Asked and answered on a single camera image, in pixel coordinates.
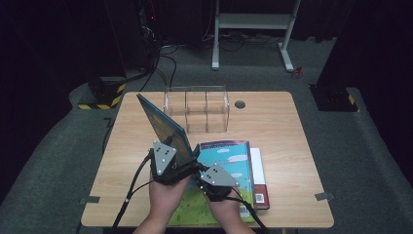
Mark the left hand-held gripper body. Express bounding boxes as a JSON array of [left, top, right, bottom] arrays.
[[149, 139, 200, 187]]

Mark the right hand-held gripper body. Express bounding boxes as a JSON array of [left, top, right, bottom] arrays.
[[194, 163, 242, 203]]

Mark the light blue picture book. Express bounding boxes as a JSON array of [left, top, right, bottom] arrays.
[[169, 139, 257, 227]]

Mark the dark blue picture book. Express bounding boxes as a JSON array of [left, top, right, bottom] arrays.
[[135, 93, 193, 167]]

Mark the white and red book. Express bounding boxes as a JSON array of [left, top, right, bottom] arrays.
[[249, 147, 271, 211]]

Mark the clear acrylic book rack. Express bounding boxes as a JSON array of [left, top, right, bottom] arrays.
[[163, 85, 231, 135]]

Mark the person's right hand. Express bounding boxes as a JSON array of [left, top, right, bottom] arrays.
[[206, 189, 245, 228]]

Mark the person's left hand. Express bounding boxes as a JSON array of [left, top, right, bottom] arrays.
[[148, 175, 192, 225]]

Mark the grey tape piece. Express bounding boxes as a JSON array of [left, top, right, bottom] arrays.
[[80, 195, 101, 205], [314, 191, 335, 202]]

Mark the black yellow striped stand base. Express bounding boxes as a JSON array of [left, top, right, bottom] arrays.
[[77, 76, 127, 111], [310, 84, 360, 113]]

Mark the black computer tower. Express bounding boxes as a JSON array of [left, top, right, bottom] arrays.
[[103, 0, 164, 74]]

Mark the white desk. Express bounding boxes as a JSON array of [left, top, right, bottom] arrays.
[[211, 0, 302, 73]]

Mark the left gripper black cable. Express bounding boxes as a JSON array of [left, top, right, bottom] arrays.
[[111, 149, 155, 234]]

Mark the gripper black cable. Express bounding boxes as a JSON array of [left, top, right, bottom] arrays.
[[111, 149, 155, 234], [232, 188, 269, 234]]

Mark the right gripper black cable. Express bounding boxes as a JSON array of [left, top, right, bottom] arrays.
[[232, 188, 269, 234]]

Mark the black floor cable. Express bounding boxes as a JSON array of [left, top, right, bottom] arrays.
[[139, 42, 178, 93]]

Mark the tangle of floor cables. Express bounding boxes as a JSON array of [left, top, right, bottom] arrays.
[[203, 30, 283, 53]]

